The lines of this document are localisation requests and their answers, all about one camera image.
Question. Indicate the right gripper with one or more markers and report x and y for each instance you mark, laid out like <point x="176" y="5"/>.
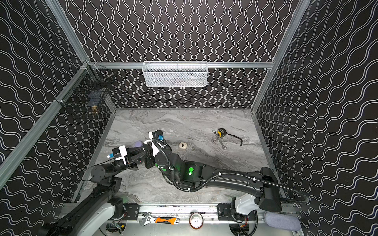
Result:
<point x="150" y="157"/>

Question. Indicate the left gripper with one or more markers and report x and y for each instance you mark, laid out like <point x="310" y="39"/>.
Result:
<point x="134" y="155"/>

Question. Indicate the purple earbud charging case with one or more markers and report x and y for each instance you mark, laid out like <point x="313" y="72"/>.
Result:
<point x="138" y="144"/>

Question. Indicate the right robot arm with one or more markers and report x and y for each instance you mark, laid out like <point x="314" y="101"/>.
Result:
<point x="260" y="188"/>

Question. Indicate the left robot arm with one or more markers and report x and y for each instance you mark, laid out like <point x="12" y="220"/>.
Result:
<point x="102" y="203"/>

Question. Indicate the adjustable wrench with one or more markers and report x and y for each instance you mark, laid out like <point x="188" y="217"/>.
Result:
<point x="147" y="219"/>

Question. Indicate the silver combination wrench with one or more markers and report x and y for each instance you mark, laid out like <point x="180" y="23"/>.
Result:
<point x="219" y="140"/>

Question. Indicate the soda can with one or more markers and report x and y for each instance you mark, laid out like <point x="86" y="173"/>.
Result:
<point x="196" y="221"/>

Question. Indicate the yellow black tape measure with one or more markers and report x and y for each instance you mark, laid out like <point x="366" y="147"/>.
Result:
<point x="221" y="132"/>

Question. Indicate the grey cloth roll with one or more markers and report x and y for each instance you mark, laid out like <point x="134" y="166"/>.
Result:
<point x="282" y="221"/>

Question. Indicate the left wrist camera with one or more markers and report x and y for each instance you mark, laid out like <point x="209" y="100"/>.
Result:
<point x="119" y="154"/>

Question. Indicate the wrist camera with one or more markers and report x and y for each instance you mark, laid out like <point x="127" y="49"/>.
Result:
<point x="119" y="154"/>
<point x="158" y="138"/>

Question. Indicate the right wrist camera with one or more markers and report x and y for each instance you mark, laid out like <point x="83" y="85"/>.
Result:
<point x="158" y="138"/>

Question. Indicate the orange handled tool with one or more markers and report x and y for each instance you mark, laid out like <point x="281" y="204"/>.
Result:
<point x="167" y="220"/>

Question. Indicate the white wire mesh basket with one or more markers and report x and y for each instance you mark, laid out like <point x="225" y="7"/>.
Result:
<point x="175" y="73"/>

